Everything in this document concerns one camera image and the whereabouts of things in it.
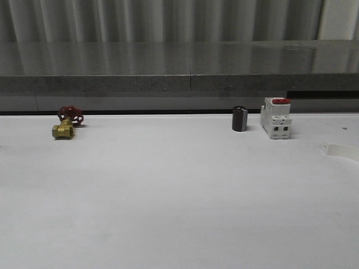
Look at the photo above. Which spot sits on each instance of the white half pipe clamp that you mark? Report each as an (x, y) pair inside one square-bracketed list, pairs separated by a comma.
[(338, 150)]

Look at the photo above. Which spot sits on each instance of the dark cylindrical capacitor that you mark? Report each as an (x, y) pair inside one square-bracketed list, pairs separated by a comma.
[(239, 119)]

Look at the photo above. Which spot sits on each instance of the brass valve red handwheel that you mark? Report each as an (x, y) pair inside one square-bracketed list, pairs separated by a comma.
[(70, 117)]

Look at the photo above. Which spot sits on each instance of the grey stone counter ledge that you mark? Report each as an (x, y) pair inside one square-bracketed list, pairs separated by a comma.
[(40, 77)]

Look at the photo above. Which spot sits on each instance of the grey pleated curtain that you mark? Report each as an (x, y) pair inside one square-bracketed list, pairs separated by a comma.
[(161, 21)]

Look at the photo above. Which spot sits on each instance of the white circuit breaker red switch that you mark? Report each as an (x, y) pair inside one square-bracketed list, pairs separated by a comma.
[(275, 117)]

